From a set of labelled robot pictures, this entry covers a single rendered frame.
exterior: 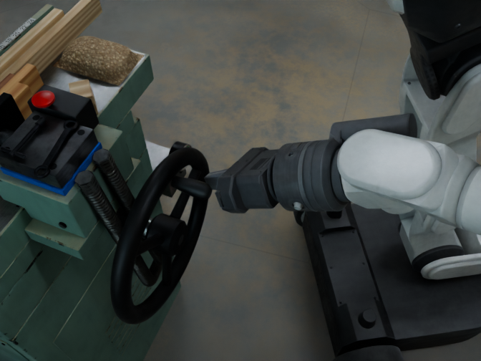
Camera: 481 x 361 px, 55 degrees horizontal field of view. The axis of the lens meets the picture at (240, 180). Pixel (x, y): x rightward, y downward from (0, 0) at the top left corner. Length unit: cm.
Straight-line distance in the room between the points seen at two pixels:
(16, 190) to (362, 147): 45
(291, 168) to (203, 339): 104
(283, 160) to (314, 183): 5
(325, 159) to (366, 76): 178
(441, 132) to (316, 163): 38
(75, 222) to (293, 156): 31
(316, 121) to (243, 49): 59
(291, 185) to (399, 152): 14
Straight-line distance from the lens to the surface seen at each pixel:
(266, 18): 260
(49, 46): 93
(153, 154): 110
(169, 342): 154
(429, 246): 135
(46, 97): 68
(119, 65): 87
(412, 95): 94
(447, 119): 85
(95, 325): 109
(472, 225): 50
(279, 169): 56
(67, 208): 64
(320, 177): 53
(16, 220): 73
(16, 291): 80
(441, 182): 48
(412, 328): 144
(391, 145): 50
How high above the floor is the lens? 145
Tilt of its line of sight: 53 degrees down
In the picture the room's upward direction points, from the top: straight up
